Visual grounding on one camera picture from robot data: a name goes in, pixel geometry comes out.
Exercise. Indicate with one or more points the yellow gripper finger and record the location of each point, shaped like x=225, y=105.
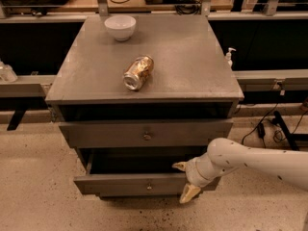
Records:
x=180, y=165
x=189, y=192

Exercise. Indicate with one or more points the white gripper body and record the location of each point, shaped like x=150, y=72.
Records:
x=192, y=172

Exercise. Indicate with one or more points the grey top drawer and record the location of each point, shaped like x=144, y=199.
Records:
x=144, y=133

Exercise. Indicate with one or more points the white ceramic bowl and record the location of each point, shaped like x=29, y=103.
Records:
x=120, y=27

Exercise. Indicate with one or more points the grey drawer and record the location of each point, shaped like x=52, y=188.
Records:
x=144, y=133
x=135, y=171

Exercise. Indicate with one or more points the grey drawer cabinet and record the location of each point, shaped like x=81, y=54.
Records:
x=191, y=78

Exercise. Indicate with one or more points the crushed golden soda can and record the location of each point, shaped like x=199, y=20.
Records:
x=138, y=72

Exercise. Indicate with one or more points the white pump dispenser bottle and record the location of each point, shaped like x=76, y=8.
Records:
x=228, y=55

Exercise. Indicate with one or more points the black stand leg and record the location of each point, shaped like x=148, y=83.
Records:
x=292, y=138

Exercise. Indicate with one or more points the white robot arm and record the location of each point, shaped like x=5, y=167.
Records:
x=233, y=187

